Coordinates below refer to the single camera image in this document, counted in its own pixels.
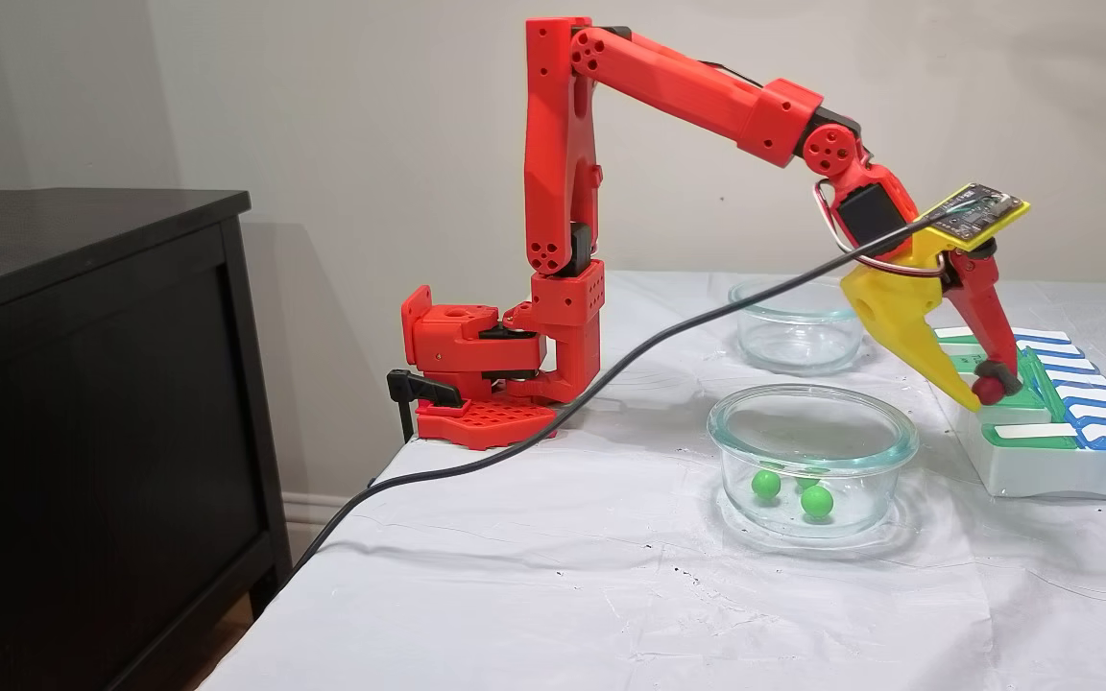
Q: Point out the black wooden cabinet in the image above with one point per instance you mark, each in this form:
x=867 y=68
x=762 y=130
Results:
x=83 y=432

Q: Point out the camera board on yellow mount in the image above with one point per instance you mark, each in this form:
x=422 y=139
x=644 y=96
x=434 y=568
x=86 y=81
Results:
x=971 y=213

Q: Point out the glass bowl with embossed logo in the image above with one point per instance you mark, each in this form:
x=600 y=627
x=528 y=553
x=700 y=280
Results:
x=783 y=345

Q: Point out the white table cover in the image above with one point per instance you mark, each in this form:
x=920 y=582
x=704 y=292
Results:
x=563 y=595

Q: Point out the red ball pill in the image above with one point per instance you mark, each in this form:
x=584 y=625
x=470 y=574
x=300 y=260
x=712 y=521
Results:
x=990 y=390

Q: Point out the black table clamp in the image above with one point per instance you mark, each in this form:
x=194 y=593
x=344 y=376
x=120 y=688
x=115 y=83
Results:
x=419 y=387

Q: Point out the weekly pill organizer box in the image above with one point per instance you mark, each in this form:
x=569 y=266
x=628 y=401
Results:
x=1043 y=475

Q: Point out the clear glass bowl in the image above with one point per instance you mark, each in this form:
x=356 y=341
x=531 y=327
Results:
x=860 y=480

